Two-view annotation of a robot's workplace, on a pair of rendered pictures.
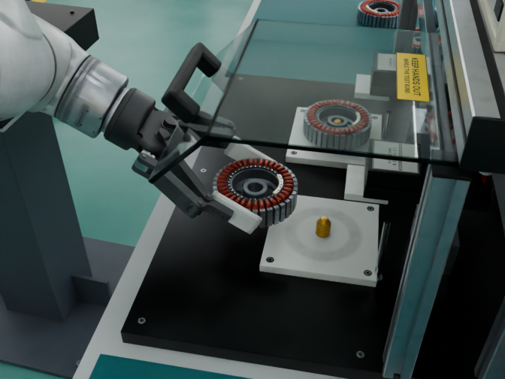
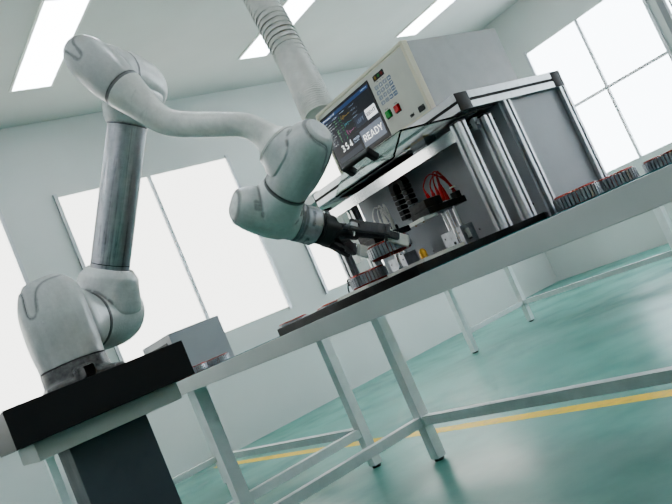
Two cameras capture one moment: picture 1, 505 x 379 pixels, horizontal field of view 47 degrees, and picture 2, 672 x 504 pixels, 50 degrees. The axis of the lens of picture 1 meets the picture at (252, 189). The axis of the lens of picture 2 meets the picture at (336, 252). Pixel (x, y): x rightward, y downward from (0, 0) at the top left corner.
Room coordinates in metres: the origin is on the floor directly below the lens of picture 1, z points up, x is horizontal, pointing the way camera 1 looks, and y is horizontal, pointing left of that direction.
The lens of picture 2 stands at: (-0.51, 1.40, 0.74)
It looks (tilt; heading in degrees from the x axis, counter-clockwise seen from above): 5 degrees up; 312
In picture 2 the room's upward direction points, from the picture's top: 24 degrees counter-clockwise
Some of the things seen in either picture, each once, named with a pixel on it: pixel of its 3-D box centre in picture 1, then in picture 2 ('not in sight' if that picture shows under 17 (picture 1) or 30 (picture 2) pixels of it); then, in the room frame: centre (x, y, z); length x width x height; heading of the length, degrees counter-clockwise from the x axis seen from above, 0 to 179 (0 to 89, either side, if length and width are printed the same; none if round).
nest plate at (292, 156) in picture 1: (335, 137); (372, 285); (0.82, -0.14, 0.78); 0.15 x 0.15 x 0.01; 79
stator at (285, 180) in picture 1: (255, 191); (389, 247); (0.60, 0.00, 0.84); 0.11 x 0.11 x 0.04
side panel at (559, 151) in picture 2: not in sight; (556, 149); (0.31, -0.45, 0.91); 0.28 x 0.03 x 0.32; 79
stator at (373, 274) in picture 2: not in sight; (368, 277); (0.82, -0.14, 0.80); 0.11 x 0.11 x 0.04
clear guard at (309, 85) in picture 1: (341, 104); (406, 153); (0.50, -0.09, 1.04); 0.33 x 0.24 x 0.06; 79
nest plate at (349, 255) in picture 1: (322, 235); (426, 260); (0.58, -0.10, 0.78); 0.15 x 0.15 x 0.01; 79
